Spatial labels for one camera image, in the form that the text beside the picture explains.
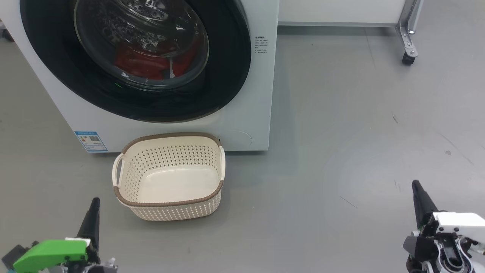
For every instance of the white cabinet panel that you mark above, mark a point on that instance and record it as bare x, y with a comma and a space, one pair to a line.
341, 11

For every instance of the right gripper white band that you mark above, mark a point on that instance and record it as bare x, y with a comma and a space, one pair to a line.
458, 222

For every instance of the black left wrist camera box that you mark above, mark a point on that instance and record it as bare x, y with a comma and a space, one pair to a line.
15, 252

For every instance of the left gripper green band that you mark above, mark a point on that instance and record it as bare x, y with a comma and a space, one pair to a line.
49, 254

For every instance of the black round washer door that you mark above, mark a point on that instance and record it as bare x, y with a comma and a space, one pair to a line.
227, 76

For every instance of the metal leg with black caster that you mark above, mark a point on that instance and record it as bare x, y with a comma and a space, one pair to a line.
407, 34

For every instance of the red cloth garment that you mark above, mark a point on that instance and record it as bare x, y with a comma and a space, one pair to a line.
132, 62

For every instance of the blue energy label sticker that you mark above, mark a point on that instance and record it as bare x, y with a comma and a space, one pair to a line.
91, 141

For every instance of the cream perforated laundry basket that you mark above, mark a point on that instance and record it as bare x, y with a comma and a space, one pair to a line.
170, 182

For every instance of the white front-load washing machine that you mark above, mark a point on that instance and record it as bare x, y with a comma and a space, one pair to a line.
242, 113

